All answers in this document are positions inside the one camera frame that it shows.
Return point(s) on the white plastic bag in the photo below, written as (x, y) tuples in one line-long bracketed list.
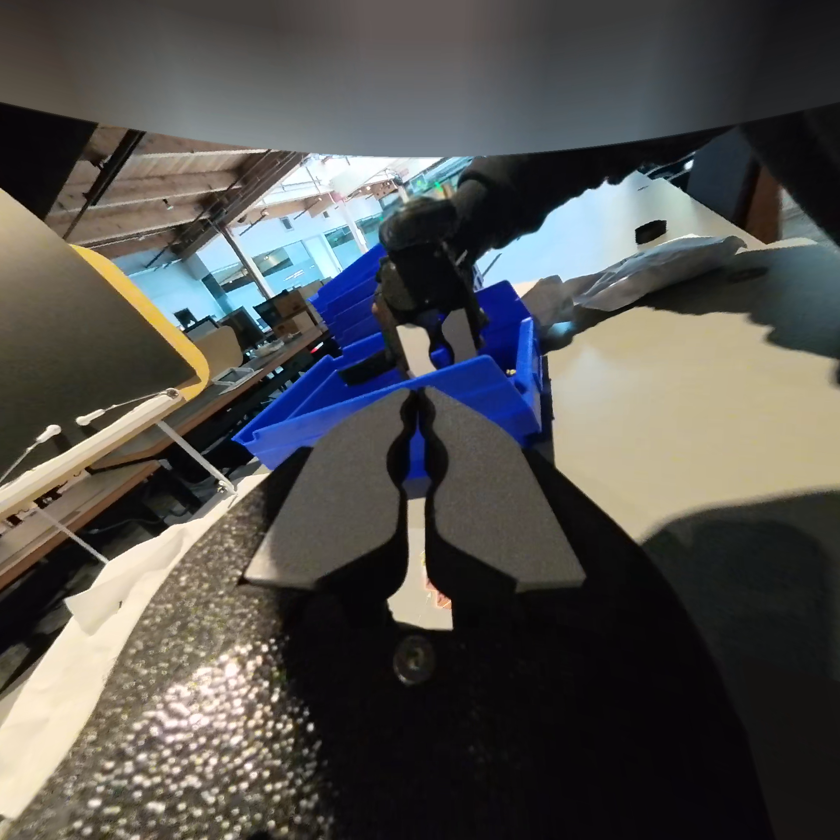
[(656, 266)]

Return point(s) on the white mounting bar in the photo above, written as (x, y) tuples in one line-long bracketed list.
[(98, 436)]

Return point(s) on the black panel with yellow edge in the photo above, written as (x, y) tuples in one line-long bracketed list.
[(79, 341)]

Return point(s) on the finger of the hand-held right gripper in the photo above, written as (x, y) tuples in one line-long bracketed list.
[(463, 338), (417, 351)]

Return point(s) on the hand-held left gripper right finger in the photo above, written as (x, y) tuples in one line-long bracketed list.
[(499, 505)]

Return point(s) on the beige chair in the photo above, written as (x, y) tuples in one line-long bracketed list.
[(220, 348)]

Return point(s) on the small black box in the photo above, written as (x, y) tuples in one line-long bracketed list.
[(651, 232)]

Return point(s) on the person's right hand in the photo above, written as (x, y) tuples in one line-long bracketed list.
[(499, 203)]

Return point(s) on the person's right forearm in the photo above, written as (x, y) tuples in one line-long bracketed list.
[(610, 167)]

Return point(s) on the cardboard box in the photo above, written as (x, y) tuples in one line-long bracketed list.
[(294, 307)]

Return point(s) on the wooden workbench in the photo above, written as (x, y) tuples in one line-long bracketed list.
[(79, 518)]

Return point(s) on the blue plastic bin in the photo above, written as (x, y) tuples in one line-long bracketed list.
[(472, 400)]

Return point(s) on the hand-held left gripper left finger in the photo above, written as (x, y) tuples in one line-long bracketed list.
[(328, 499)]

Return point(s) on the printed instruction sheet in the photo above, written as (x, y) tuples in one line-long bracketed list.
[(413, 607)]

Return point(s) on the grey desk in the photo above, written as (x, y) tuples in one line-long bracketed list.
[(656, 407)]

